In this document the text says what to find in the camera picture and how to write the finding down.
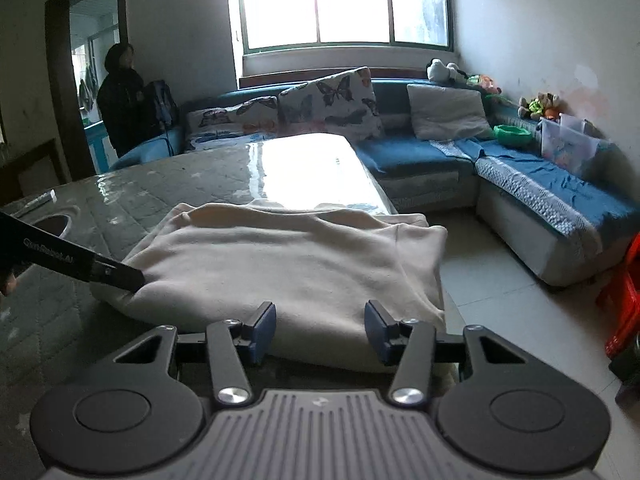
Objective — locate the green plastic bowl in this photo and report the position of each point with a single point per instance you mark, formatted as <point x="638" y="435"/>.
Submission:
<point x="512" y="134"/>

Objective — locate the blue cabinet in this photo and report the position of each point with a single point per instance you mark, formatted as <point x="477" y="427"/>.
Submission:
<point x="97" y="150"/>

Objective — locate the silver remote control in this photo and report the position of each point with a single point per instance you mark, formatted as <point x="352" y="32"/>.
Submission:
<point x="40" y="200"/>

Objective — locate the cream sweatshirt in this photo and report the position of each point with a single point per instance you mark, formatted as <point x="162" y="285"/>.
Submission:
<point x="280" y="260"/>

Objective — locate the green framed window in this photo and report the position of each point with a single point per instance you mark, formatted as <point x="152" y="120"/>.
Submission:
<point x="340" y="0"/>

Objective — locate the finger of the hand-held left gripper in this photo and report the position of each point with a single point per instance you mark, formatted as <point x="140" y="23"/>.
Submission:
<point x="120" y="275"/>

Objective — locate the grey pillow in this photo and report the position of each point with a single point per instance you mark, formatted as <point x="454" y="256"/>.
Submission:
<point x="445" y="110"/>

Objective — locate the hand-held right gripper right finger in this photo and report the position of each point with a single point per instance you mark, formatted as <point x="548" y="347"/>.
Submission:
<point x="379" y="332"/>

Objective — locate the brown plush toy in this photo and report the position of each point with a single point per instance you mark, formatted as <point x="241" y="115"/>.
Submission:
<point x="551" y="101"/>

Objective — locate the red plastic stool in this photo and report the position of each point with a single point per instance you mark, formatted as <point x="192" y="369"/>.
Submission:
<point x="625" y="300"/>

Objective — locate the orange green plush toy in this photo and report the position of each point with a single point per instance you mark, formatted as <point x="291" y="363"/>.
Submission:
<point x="485" y="82"/>

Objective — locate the large clear plastic box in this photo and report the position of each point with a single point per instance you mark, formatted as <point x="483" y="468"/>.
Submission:
<point x="565" y="147"/>

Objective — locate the dark wooden chair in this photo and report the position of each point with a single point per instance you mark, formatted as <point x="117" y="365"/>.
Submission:
<point x="30" y="155"/>

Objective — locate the small clear plastic box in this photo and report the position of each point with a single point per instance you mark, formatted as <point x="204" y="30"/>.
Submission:
<point x="572" y="121"/>

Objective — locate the blue backpack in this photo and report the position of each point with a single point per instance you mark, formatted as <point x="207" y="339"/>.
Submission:
<point x="162" y="105"/>

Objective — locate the panda plush toy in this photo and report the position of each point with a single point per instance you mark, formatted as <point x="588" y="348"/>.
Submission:
<point x="440" y="69"/>

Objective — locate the small butterfly print pillow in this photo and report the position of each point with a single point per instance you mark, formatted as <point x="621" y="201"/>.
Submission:
<point x="235" y="115"/>

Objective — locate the tan plush toy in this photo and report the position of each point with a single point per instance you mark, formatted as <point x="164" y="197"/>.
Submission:
<point x="524" y="106"/>

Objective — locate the large butterfly print pillow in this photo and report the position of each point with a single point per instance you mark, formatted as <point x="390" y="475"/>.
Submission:
<point x="330" y="100"/>

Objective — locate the flat butterfly print cushion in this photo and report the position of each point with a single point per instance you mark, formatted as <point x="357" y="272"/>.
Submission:
<point x="220" y="139"/>

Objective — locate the blue sofa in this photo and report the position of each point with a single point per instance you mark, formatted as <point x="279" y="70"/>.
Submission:
<point x="415" y="160"/>

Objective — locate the dark wooden door frame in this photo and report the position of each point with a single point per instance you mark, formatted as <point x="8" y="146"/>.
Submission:
<point x="57" y="85"/>

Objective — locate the hanging clothes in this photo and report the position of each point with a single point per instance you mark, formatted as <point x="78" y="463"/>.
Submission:
<point x="87" y="87"/>

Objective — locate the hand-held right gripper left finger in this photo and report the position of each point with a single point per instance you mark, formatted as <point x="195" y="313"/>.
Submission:
<point x="262" y="332"/>

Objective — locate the person's left hand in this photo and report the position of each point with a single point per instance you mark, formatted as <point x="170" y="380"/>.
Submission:
<point x="7" y="282"/>

